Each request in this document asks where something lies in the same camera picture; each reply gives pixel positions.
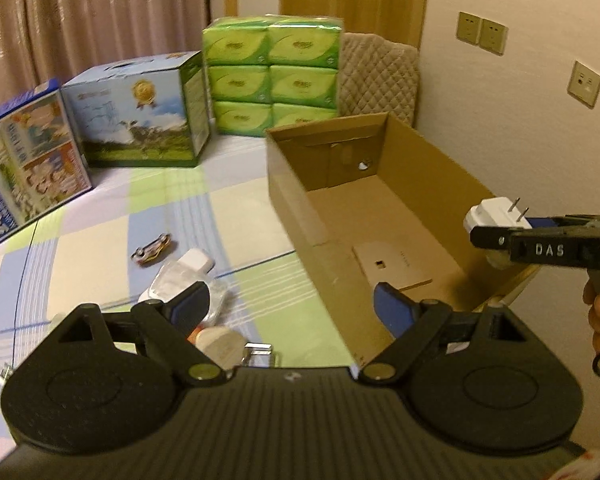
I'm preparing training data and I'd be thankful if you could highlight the white power adapter plug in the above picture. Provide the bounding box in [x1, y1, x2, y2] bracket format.
[463, 196, 531, 233]

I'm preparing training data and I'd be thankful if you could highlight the Doraemon toy figure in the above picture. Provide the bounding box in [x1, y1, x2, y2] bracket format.
[187, 326, 204, 344]

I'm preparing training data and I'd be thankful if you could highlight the beige round plug adapter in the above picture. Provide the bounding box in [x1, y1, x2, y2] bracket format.
[195, 326, 248, 370]

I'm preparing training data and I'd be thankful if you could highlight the clear plastic packet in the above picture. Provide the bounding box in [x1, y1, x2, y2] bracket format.
[138, 248, 228, 327]

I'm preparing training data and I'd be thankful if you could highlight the metal wire rack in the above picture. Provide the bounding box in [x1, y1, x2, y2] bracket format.
[239, 342, 279, 368]

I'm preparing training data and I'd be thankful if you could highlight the checkered bed sheet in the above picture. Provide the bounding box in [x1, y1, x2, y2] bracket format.
[0, 136, 352, 445]

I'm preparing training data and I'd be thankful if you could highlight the brown cardboard box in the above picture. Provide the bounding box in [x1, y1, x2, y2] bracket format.
[266, 113, 536, 365]

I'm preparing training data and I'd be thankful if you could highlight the beige quilted cushion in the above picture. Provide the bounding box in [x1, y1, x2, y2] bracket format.
[338, 32, 419, 126]

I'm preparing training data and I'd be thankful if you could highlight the blue milk carton box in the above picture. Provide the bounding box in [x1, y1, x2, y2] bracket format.
[0, 79, 92, 244]

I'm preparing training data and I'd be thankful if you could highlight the cow picture milk box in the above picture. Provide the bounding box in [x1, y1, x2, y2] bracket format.
[61, 51, 210, 168]

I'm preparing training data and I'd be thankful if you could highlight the green tissue pack bundle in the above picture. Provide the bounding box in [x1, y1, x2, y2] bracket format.
[202, 14, 343, 136]

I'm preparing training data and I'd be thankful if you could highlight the pink curtain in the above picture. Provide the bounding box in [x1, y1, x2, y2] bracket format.
[0, 0, 210, 104]

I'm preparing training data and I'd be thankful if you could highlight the single wall outlet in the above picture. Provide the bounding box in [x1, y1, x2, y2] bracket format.
[567, 61, 600, 110]

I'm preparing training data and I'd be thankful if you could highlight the double wall socket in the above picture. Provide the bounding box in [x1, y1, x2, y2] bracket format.
[456, 12, 508, 55]

